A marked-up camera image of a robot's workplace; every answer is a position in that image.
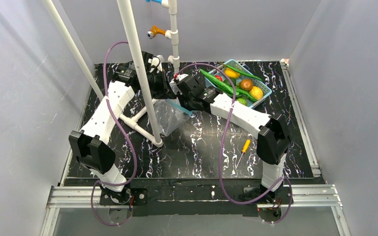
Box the yellow lemon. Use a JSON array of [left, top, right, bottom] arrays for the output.
[[249, 86, 264, 100]]

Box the light green vegetable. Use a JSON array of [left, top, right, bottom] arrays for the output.
[[236, 97, 248, 106]]

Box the orange fruit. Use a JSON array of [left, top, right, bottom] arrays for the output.
[[224, 68, 240, 79]]

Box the aluminium rail frame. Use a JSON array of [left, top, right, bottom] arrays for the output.
[[41, 182, 350, 236]]

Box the orange handled screwdriver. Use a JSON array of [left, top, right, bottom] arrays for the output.
[[235, 140, 251, 169]]

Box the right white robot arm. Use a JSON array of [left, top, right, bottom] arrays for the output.
[[170, 74, 291, 193]]

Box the thin green bean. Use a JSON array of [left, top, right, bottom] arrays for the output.
[[223, 64, 263, 81]]

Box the long green cucumber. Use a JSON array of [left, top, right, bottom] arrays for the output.
[[200, 69, 241, 98]]

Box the green chili pepper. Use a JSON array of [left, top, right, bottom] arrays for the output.
[[236, 87, 257, 103]]

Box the orange webcam on pipe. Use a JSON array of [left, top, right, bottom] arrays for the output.
[[147, 25, 166, 39]]

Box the red tomato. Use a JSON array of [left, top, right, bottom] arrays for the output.
[[215, 75, 223, 82]]

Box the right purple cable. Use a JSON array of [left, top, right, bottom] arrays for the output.
[[175, 62, 293, 225]]

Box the light blue plastic basket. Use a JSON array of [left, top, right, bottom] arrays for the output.
[[202, 59, 273, 109]]

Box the blue clip on pipe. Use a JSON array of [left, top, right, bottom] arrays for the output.
[[145, 0, 162, 4]]

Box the clear zip top bag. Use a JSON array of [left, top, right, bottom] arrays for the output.
[[154, 99, 192, 136]]

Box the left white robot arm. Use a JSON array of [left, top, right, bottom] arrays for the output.
[[68, 61, 140, 193]]

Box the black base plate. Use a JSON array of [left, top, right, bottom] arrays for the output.
[[98, 178, 293, 217]]

